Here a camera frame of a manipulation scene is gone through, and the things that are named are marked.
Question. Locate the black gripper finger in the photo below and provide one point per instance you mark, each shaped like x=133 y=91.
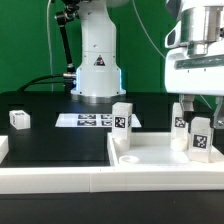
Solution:
x=186 y=102
x=219 y=113

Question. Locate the white square table top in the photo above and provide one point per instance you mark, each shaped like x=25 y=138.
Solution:
x=153 y=149

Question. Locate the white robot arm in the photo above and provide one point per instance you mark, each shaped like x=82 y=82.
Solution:
x=194 y=64

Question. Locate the white sheet with tags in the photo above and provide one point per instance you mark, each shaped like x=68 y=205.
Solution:
x=90 y=120

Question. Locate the white front fence bar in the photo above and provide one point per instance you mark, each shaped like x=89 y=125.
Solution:
x=111 y=179

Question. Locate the white fence bar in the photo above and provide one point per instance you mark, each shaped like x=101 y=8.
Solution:
x=111 y=179
x=4 y=148

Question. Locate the white left fence bar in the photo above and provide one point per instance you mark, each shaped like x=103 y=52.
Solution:
x=4 y=148

